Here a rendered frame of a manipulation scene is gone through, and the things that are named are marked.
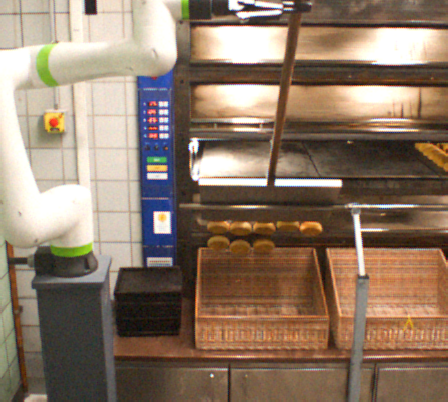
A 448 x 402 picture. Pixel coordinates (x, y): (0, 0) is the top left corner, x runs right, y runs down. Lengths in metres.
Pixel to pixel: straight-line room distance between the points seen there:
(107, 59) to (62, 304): 0.71
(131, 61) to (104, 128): 1.39
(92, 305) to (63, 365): 0.22
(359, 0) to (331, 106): 0.48
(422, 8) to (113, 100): 1.43
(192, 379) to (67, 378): 0.84
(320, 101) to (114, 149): 0.96
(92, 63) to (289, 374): 1.59
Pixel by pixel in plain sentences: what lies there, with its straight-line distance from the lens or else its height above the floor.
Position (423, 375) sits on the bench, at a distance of 2.79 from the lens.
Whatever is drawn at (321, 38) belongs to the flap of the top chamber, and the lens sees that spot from 2.84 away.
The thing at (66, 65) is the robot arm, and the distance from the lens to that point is 1.68.
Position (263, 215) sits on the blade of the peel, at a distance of 2.68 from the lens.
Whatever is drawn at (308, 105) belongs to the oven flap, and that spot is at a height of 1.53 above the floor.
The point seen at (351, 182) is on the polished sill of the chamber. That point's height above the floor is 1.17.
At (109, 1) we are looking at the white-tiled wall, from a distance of 2.86.
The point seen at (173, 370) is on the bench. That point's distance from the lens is 2.68.
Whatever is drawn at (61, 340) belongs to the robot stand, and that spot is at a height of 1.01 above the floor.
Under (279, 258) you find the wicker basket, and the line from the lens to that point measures 2.98.
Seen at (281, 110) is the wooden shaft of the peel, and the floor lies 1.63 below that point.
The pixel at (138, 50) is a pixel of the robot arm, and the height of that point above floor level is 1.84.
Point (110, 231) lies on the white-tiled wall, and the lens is 3.03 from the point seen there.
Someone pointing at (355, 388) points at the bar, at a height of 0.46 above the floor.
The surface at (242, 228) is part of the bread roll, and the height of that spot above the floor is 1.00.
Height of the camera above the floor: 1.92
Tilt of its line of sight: 15 degrees down
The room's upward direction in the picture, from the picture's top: straight up
